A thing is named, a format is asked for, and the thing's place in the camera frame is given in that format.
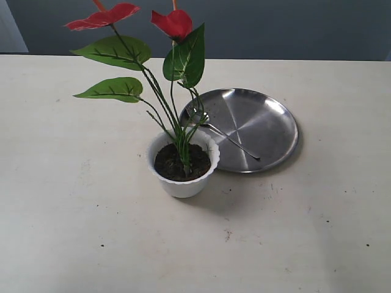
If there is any artificial red anthurium plant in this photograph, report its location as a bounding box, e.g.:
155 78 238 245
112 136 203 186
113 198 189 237
65 1 205 175

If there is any small metal spoon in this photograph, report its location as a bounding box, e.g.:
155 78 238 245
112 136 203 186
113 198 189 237
185 106 260 161

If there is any round stainless steel plate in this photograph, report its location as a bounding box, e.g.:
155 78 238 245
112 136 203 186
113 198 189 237
178 87 299 174

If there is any white scalloped plastic pot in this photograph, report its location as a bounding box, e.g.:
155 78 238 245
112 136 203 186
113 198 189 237
146 130 220 198

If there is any dark brown potting soil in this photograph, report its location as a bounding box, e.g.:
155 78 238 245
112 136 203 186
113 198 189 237
154 143 211 182

